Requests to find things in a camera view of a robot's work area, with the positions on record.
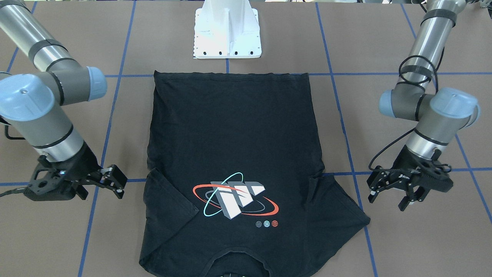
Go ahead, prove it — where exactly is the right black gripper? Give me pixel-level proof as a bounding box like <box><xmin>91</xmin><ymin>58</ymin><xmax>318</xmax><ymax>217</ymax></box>
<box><xmin>65</xmin><ymin>143</ymin><xmax>128</xmax><ymax>200</ymax></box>

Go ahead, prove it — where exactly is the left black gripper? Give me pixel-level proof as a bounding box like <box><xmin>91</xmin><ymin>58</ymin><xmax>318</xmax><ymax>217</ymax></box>
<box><xmin>367</xmin><ymin>146</ymin><xmax>425</xmax><ymax>212</ymax></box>

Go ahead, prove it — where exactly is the black graphic t-shirt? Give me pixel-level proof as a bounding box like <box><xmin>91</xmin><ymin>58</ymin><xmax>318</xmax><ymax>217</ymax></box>
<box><xmin>139</xmin><ymin>72</ymin><xmax>370</xmax><ymax>277</ymax></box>

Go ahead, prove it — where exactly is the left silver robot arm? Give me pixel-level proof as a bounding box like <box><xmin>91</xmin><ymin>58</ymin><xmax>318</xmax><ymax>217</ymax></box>
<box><xmin>367</xmin><ymin>0</ymin><xmax>481</xmax><ymax>211</ymax></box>

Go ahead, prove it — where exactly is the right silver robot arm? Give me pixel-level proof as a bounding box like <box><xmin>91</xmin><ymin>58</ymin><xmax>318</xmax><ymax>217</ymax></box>
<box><xmin>0</xmin><ymin>0</ymin><xmax>128</xmax><ymax>201</ymax></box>

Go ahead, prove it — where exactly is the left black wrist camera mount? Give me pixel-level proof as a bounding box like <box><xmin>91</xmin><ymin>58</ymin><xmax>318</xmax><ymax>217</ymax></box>
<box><xmin>417</xmin><ymin>159</ymin><xmax>454</xmax><ymax>192</ymax></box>

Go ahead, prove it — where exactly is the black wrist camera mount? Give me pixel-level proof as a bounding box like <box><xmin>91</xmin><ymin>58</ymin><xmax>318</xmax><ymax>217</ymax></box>
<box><xmin>23</xmin><ymin>155</ymin><xmax>76</xmax><ymax>201</ymax></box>
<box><xmin>417</xmin><ymin>159</ymin><xmax>454</xmax><ymax>192</ymax></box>

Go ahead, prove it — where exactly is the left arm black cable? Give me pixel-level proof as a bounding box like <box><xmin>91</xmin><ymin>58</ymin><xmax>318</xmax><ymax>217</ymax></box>
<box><xmin>368</xmin><ymin>0</ymin><xmax>442</xmax><ymax>172</ymax></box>

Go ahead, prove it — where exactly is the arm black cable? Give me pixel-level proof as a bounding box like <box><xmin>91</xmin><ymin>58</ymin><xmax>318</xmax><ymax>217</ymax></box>
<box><xmin>368</xmin><ymin>0</ymin><xmax>442</xmax><ymax>172</ymax></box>
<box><xmin>0</xmin><ymin>115</ymin><xmax>27</xmax><ymax>199</ymax></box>

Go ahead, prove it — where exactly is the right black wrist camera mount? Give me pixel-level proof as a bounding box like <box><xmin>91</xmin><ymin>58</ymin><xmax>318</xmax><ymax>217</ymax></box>
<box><xmin>23</xmin><ymin>155</ymin><xmax>76</xmax><ymax>201</ymax></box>

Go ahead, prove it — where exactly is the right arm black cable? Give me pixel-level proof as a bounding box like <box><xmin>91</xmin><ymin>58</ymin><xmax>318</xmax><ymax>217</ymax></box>
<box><xmin>0</xmin><ymin>115</ymin><xmax>27</xmax><ymax>199</ymax></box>

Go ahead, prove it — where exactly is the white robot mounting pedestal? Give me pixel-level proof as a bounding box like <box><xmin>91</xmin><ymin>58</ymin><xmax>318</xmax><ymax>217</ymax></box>
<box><xmin>193</xmin><ymin>0</ymin><xmax>262</xmax><ymax>59</ymax></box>

